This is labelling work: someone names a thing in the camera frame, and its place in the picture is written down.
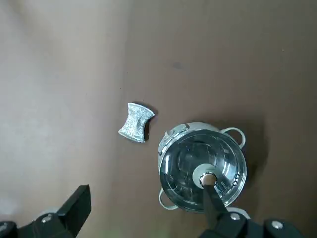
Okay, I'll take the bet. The glass pot lid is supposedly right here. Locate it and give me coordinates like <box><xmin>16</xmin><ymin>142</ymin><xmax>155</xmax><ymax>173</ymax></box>
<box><xmin>159</xmin><ymin>129</ymin><xmax>247</xmax><ymax>214</ymax></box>

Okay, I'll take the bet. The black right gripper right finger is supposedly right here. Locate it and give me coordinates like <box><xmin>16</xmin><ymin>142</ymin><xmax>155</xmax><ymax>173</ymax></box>
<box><xmin>198</xmin><ymin>183</ymin><xmax>317</xmax><ymax>238</ymax></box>

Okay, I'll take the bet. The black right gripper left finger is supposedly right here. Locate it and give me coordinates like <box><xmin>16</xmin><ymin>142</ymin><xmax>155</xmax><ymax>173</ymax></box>
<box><xmin>0</xmin><ymin>184</ymin><xmax>92</xmax><ymax>238</ymax></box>

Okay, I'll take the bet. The steel pot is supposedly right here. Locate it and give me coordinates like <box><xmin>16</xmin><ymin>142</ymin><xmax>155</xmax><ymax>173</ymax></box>
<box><xmin>158</xmin><ymin>121</ymin><xmax>248</xmax><ymax>215</ymax></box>

